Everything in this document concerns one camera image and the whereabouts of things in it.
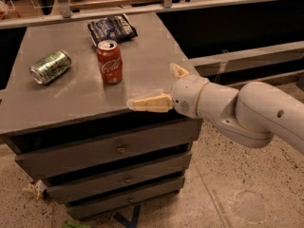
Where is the top grey drawer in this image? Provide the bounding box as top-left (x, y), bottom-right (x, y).
top-left (15, 118), bottom-right (201, 180)

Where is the middle grey drawer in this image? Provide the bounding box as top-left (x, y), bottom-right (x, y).
top-left (47, 151), bottom-right (192, 204)

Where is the green object on floor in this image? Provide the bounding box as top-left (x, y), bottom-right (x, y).
top-left (62, 220), bottom-right (92, 228)

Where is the grey metal railing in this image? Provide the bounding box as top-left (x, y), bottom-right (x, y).
top-left (0, 0), bottom-right (304, 30)

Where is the grey drawer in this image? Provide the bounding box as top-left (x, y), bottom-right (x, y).
top-left (15, 118), bottom-right (201, 180)
top-left (47, 151), bottom-right (192, 204)
top-left (66, 176), bottom-right (185, 219)

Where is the bottom grey drawer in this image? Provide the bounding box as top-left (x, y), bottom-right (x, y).
top-left (66, 176), bottom-right (185, 219)

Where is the crumpled paper scrap on floor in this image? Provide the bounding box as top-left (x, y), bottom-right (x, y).
top-left (24, 180), bottom-right (48, 200)

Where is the green soda can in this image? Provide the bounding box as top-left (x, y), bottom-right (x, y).
top-left (29, 50), bottom-right (72, 85)

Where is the blue tape on floor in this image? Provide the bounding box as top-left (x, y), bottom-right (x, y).
top-left (113, 204), bottom-right (142, 228)

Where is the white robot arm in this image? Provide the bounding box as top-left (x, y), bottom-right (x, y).
top-left (126, 63), bottom-right (304, 153)

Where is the red coke can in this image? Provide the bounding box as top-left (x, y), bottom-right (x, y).
top-left (97, 40), bottom-right (123, 85)

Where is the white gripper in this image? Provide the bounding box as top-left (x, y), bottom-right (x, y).
top-left (126, 63), bottom-right (209, 118)

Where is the blue chip bag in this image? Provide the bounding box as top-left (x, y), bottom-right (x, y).
top-left (87, 14), bottom-right (138, 47)

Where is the grey drawer cabinet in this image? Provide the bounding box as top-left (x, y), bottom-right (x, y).
top-left (0, 13), bottom-right (194, 209)

